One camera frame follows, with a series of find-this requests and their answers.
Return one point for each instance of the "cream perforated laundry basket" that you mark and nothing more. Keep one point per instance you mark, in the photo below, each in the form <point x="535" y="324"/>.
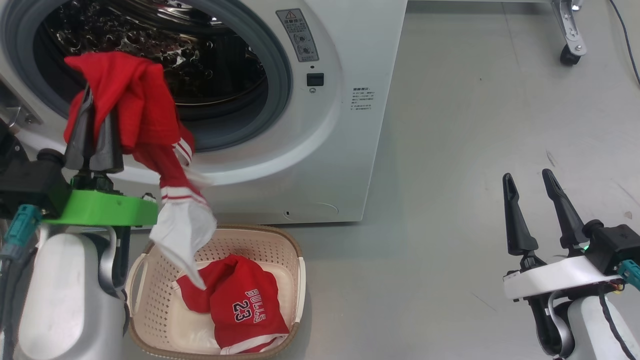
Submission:
<point x="155" y="320"/>

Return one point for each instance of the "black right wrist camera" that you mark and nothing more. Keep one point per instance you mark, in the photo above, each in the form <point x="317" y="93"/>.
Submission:
<point x="615" y="245"/>

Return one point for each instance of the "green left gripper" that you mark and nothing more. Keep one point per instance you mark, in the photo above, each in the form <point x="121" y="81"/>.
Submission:
<point x="105" y="210"/>

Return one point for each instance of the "red Bulls 23 jersey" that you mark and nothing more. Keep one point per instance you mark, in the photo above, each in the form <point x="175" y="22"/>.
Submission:
<point x="235" y="285"/>

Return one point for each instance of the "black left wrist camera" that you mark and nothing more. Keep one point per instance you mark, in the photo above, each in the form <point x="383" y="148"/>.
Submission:
<point x="30" y="185"/>

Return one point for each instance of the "red shorts with white panel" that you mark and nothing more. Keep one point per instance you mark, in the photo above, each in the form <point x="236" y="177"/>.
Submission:
<point x="135" y="95"/>

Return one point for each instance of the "grey warning label sticker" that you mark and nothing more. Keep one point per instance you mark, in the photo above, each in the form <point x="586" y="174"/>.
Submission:
<point x="298" y="35"/>

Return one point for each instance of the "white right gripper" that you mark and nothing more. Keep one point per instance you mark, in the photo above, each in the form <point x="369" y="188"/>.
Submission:
<point x="560" y="277"/>

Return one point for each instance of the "white front-load washing machine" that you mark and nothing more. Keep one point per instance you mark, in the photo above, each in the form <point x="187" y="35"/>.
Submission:
<point x="330" y="150"/>

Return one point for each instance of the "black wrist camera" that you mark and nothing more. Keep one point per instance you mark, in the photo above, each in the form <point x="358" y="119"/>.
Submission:
<point x="615" y="245"/>
<point x="30" y="185"/>

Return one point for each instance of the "metal cart leg with caster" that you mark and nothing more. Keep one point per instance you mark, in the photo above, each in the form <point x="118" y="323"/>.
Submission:
<point x="570" y="30"/>

